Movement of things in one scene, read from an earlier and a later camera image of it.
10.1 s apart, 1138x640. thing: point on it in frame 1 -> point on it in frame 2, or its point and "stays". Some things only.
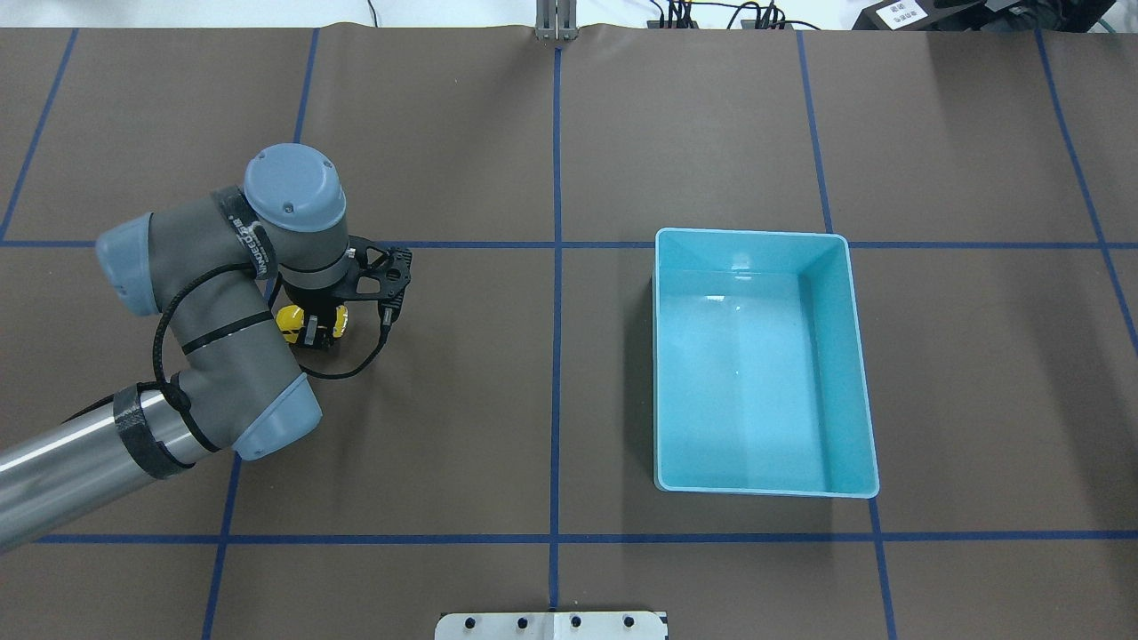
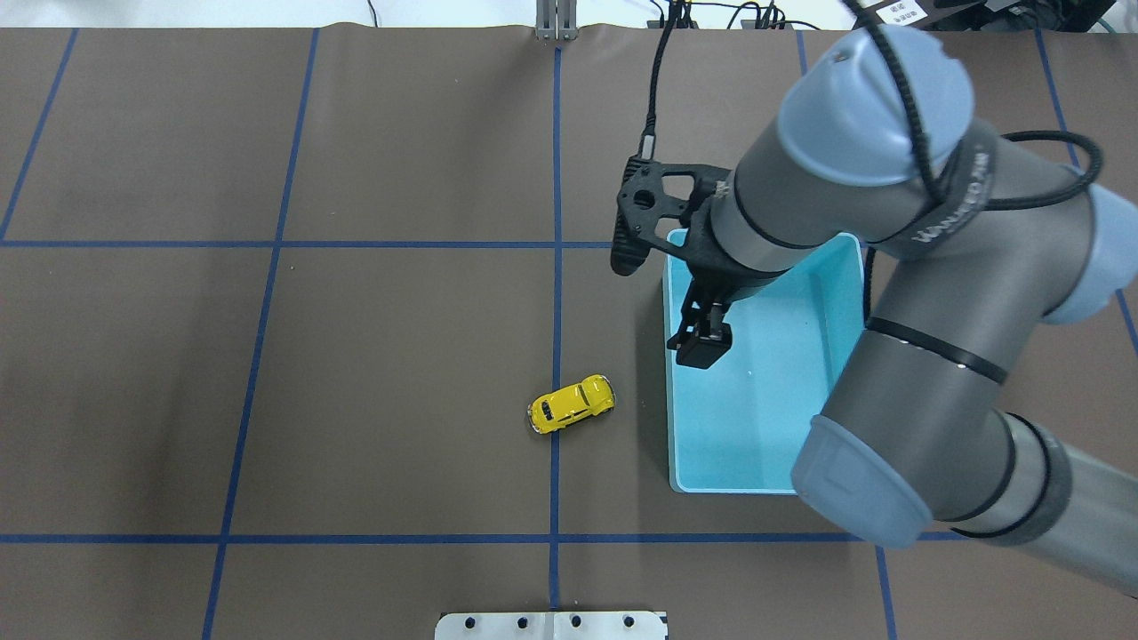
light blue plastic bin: (758, 377) stays
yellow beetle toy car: (292, 317) -> (591, 396)
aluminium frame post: (556, 20) stays
